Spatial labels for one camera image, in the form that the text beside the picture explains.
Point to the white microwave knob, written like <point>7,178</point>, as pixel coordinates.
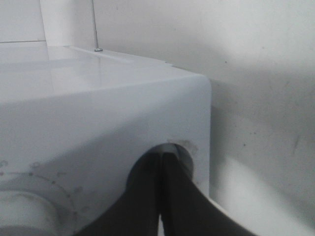
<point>31,212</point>

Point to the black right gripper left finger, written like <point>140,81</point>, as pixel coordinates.
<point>136,212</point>

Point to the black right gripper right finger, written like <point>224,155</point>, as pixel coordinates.
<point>185,210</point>

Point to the white microwave oven body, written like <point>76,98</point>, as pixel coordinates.
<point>74,121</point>

